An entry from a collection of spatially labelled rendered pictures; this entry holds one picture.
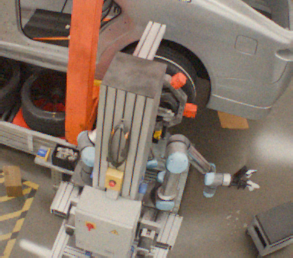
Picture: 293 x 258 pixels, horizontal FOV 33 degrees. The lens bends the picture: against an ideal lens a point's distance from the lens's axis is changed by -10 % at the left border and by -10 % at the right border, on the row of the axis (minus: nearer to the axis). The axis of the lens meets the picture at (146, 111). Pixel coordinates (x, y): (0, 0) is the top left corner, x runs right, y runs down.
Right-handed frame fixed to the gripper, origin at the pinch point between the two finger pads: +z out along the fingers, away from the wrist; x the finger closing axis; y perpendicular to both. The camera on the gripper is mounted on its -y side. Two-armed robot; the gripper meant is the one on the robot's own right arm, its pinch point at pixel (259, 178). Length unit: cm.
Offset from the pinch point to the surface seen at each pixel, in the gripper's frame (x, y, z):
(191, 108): -94, 22, -34
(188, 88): -99, 8, -39
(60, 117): -112, 58, -133
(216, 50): -105, -24, -23
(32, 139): -103, 77, -158
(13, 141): -109, 89, -178
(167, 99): -83, 8, -55
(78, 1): -66, -73, -123
